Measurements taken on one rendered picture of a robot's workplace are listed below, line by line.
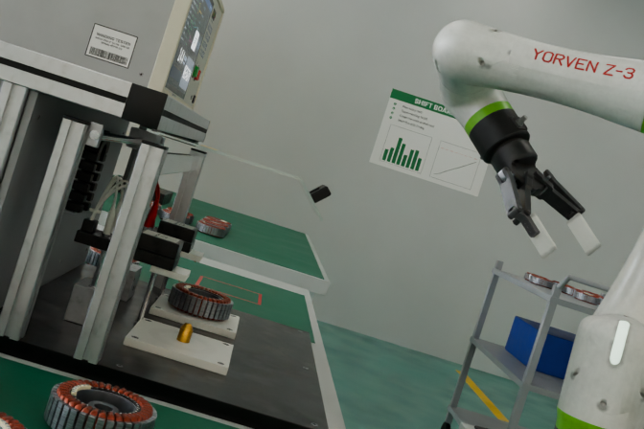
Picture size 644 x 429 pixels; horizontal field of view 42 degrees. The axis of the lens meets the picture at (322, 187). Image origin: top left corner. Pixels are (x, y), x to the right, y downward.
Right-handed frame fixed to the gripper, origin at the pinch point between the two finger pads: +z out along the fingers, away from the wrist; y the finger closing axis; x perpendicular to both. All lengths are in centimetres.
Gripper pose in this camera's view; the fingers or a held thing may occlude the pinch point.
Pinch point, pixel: (569, 246)
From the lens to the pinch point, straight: 145.9
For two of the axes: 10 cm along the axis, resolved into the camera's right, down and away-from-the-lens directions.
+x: -5.5, 6.0, 5.8
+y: 7.4, 0.2, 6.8
